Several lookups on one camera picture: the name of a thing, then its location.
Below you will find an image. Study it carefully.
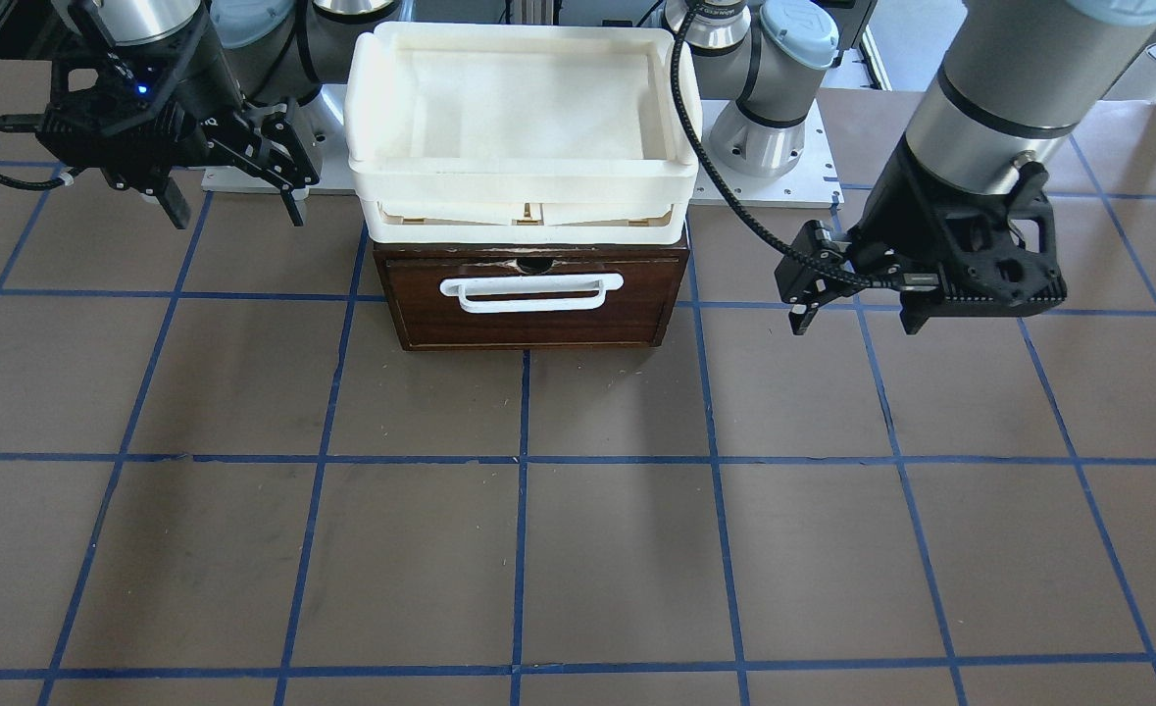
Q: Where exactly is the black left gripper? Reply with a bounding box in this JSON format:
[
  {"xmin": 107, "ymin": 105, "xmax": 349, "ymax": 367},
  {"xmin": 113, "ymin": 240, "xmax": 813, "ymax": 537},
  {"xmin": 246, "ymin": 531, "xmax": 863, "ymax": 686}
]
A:
[{"xmin": 790, "ymin": 142, "xmax": 1068, "ymax": 335}]

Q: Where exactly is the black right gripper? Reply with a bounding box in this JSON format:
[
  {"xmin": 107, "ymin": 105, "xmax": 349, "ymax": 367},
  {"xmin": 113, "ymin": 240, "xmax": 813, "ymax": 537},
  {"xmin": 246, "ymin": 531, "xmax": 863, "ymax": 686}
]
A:
[{"xmin": 36, "ymin": 39, "xmax": 321, "ymax": 229}]

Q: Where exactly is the wooden drawer with white handle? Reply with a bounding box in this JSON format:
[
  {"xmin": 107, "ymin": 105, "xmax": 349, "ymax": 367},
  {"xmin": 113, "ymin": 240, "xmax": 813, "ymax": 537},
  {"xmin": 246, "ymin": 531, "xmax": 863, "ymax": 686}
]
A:
[{"xmin": 384, "ymin": 255, "xmax": 688, "ymax": 348}]

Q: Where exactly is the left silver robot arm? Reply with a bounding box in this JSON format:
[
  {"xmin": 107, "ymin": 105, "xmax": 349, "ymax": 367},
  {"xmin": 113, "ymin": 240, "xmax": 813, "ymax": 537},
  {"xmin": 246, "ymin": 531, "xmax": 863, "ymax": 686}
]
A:
[{"xmin": 660, "ymin": 1, "xmax": 1156, "ymax": 335}]

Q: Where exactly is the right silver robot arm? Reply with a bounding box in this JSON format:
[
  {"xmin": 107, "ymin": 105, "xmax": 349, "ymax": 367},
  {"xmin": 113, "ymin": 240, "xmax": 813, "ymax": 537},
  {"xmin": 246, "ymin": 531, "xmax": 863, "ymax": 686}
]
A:
[{"xmin": 34, "ymin": 1, "xmax": 948, "ymax": 350}]

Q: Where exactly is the white plastic tray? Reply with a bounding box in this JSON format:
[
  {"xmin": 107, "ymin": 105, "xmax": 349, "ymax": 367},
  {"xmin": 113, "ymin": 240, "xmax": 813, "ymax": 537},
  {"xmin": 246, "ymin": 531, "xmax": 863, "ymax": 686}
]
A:
[{"xmin": 344, "ymin": 22, "xmax": 702, "ymax": 246}]

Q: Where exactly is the dark brown wooden cabinet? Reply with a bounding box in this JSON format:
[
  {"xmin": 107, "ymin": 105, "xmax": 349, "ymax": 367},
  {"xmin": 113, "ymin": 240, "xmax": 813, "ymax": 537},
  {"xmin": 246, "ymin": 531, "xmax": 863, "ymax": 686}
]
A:
[{"xmin": 372, "ymin": 224, "xmax": 691, "ymax": 352}]

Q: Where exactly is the black braided cable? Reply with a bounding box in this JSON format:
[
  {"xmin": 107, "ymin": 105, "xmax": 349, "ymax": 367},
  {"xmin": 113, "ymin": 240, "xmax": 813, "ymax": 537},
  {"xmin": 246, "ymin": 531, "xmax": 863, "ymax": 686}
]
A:
[{"xmin": 669, "ymin": 0, "xmax": 936, "ymax": 292}]

